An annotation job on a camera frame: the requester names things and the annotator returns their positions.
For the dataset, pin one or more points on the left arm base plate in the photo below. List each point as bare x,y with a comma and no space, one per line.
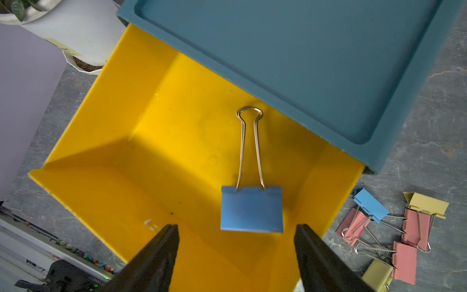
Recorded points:
62,276

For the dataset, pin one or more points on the white flower pot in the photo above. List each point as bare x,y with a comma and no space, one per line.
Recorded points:
88,30

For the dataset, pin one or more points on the pink binder clip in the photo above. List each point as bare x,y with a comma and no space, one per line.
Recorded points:
417,229
354,230
404,261

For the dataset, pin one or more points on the blue binder clip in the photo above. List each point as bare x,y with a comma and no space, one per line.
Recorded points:
251,208
374,209

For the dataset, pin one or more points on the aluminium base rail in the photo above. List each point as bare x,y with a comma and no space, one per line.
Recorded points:
22,241

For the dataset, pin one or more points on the yellow top drawer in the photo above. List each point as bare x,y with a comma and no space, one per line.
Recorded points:
154,141

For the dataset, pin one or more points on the green potted plant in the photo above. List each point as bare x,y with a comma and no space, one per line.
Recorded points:
19,8

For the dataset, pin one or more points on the teal drawer cabinet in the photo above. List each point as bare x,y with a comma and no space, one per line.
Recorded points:
348,71

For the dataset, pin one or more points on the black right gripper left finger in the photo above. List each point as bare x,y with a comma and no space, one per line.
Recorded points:
151,270

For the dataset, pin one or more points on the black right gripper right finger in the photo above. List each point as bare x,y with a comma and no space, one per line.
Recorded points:
321,270

